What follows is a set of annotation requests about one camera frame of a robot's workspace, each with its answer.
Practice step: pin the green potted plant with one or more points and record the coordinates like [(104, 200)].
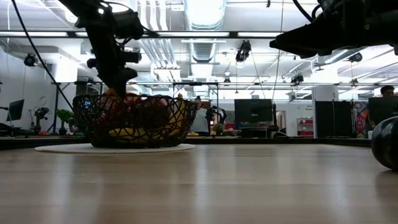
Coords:
[(64, 116)]

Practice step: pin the yellow banana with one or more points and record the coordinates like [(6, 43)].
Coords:
[(130, 133)]

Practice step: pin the background black robot arm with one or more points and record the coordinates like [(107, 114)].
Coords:
[(217, 113), (41, 113)]

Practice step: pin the red storage shelf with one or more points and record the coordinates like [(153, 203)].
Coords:
[(305, 126)]

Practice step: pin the black hanging camera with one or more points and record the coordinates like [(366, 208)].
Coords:
[(244, 51)]

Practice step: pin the red pomegranate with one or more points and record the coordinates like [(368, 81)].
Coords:
[(116, 112)]

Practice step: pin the white plate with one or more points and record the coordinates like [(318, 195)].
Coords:
[(62, 148)]

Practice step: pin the dark purple plum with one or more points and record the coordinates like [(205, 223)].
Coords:
[(387, 143)]

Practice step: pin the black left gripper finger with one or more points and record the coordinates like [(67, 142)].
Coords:
[(119, 84)]

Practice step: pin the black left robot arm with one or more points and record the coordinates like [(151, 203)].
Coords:
[(90, 9)]

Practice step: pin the black tilted monitor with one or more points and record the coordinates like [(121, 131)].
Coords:
[(15, 110)]

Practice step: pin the large dark monitor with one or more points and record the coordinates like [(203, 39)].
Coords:
[(382, 109)]

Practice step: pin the orange plastic pepper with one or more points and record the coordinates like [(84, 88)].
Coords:
[(110, 92)]

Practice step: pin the person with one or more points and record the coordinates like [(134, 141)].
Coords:
[(200, 119), (387, 91)]

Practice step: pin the black metal table frame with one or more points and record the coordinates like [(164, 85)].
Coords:
[(248, 140)]

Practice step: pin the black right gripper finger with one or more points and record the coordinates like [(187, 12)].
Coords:
[(308, 40)]

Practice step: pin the black computer monitor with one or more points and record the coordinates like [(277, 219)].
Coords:
[(253, 110)]

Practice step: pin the dark red apple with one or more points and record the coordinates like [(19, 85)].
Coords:
[(158, 107)]

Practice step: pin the black partition panel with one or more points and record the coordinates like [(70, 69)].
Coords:
[(334, 118)]

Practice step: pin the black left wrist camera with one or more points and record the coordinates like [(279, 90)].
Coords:
[(129, 25)]

